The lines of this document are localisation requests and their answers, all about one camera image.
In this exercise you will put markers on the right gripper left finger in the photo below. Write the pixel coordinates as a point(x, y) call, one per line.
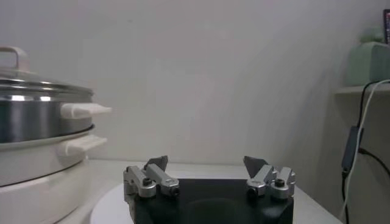
point(143, 182)

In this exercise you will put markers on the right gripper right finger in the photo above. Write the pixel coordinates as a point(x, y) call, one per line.
point(265, 179)

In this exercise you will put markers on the white round plate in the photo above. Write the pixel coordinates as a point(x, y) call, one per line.
point(112, 207)

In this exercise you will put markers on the white electric cooker pot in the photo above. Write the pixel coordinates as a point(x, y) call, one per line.
point(30, 198)

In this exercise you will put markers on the mint green appliance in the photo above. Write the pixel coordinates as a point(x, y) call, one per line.
point(365, 64)

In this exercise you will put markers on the dark screen device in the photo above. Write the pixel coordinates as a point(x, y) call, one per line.
point(387, 27)

